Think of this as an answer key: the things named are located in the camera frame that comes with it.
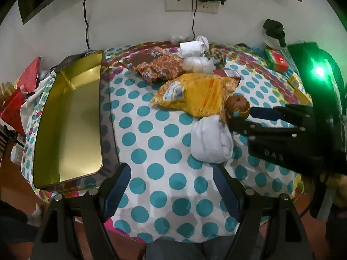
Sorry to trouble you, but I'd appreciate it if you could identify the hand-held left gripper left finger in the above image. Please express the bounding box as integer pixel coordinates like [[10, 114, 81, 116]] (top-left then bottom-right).
[[33, 163, 131, 260]]

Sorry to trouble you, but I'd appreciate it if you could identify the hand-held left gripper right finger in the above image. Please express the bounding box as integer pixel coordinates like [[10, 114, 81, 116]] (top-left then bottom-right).
[[213, 164, 313, 260]]

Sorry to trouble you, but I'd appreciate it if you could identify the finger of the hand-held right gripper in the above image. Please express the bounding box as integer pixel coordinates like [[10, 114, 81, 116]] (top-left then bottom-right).
[[229, 118, 304, 141], [251, 104, 312, 121]]

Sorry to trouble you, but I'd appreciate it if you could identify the brown round fruit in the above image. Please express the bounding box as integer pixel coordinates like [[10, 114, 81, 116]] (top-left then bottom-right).
[[226, 95, 250, 118]]

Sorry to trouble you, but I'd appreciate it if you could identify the large white sock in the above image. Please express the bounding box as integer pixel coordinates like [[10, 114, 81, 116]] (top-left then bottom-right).
[[191, 115, 234, 163]]

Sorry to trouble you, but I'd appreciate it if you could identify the yellow snack bag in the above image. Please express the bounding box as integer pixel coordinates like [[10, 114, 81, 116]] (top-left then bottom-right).
[[150, 73, 240, 117]]

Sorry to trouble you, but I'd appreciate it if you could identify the clear plastic bag bundle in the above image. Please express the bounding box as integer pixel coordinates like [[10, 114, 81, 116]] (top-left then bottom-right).
[[183, 56, 214, 73]]

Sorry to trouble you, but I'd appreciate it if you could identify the gold metal tin box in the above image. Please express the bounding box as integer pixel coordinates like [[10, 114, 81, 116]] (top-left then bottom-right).
[[33, 50, 121, 193]]

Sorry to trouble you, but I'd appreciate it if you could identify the white towel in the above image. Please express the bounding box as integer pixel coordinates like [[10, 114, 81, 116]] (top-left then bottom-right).
[[178, 41, 206, 59]]

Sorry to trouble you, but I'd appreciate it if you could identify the brown snack bag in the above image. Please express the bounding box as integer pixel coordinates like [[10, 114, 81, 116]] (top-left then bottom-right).
[[118, 47, 183, 86]]

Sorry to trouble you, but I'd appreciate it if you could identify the yellow cardboard box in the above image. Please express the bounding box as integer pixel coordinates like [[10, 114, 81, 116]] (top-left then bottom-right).
[[294, 85, 312, 105], [287, 73, 301, 88]]

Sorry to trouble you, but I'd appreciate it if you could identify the green and red medicine box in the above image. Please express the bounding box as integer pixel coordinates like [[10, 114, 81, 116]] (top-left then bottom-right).
[[264, 49, 289, 71]]

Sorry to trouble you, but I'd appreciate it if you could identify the polka dot tablecloth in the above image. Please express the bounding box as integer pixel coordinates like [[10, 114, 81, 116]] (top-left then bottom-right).
[[20, 41, 312, 243]]

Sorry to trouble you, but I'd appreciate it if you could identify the white plastic bottle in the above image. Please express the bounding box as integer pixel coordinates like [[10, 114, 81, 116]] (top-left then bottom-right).
[[10, 145, 23, 166]]

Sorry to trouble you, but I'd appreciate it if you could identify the black flat device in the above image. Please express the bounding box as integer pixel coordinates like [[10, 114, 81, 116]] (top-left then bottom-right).
[[50, 49, 97, 72]]

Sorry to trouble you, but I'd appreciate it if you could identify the red paper bag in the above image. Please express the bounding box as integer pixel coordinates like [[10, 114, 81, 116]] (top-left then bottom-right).
[[0, 57, 42, 136]]

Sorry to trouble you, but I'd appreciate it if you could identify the black charger cable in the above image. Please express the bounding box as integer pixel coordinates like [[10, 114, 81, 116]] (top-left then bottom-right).
[[191, 1, 199, 40]]

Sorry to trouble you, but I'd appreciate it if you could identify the white wall socket plate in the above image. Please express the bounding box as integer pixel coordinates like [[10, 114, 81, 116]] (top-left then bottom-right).
[[193, 0, 219, 14]]

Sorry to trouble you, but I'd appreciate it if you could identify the white wall switch plate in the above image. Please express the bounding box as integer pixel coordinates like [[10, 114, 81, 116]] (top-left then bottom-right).
[[165, 0, 193, 12]]

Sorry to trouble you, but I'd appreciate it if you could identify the thin black cable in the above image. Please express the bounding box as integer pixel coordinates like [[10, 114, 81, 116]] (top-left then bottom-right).
[[83, 0, 95, 52]]

